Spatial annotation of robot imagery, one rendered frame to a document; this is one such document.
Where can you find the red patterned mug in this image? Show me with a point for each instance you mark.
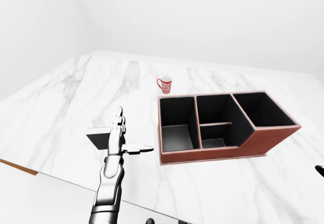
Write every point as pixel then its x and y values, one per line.
pixel 166 86

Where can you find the small dark rounded shape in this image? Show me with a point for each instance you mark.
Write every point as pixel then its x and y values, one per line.
pixel 150 221

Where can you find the red-brown desk caddy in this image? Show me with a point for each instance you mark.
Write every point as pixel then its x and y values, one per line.
pixel 222 143

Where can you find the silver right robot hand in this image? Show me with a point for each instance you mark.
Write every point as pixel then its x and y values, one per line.
pixel 320 170

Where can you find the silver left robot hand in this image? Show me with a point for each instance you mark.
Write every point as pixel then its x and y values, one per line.
pixel 116 140

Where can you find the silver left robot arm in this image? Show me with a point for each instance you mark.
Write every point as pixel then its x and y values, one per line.
pixel 108 183

